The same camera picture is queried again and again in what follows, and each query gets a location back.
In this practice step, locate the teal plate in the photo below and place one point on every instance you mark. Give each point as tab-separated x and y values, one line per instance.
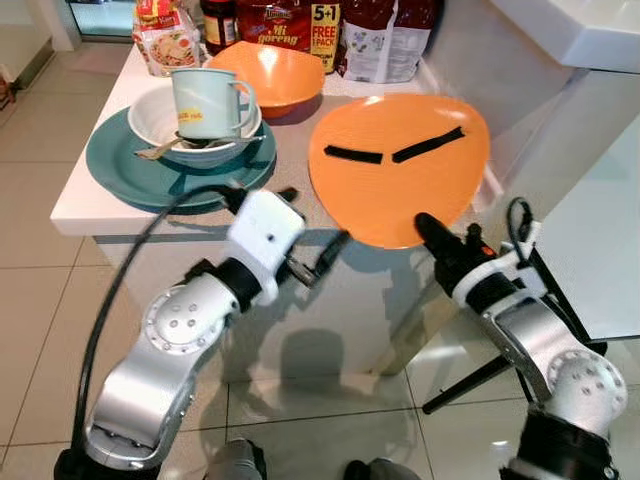
130	175

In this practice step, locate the orange plate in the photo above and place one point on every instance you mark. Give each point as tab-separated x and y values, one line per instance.
400	200

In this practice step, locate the red noodle multipack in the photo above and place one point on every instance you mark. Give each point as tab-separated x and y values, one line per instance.
285	20

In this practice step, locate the orange bowl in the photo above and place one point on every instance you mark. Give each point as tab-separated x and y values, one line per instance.
280	80

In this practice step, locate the instant noodle packet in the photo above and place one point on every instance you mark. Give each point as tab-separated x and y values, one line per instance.
165	45

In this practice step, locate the white ledge block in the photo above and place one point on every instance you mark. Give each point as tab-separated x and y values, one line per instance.
580	30

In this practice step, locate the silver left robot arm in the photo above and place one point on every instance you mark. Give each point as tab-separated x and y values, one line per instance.
150	380

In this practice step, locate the white bowl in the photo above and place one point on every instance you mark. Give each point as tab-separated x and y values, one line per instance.
150	120

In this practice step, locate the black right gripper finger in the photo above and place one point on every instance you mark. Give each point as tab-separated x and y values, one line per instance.
434	232

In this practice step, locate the pale green mug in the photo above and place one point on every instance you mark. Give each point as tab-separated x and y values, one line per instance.
205	100

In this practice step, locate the black metal support frame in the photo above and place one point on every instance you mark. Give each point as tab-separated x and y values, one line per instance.
465	385

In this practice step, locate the gold spoon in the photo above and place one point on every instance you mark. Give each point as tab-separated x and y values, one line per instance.
158	151

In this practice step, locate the red and white bag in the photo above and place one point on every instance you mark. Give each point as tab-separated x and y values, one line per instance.
385	50

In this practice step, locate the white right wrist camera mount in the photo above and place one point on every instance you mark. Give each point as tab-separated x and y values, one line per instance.
490	268

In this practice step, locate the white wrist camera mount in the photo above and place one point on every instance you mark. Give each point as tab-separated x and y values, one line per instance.
265	230
490	268

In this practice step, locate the dark glass jar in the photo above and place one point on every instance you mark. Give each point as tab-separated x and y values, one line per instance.
218	25

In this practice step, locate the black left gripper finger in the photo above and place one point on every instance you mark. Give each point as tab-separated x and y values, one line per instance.
330	252
286	194

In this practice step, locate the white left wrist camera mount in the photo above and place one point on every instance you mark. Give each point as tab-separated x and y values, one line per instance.
265	230

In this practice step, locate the long black tape strip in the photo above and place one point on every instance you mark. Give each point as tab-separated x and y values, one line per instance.
428	145

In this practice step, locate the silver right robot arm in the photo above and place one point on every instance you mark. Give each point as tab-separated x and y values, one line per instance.
560	370

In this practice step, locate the short black tape strip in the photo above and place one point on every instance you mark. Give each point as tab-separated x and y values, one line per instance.
352	155

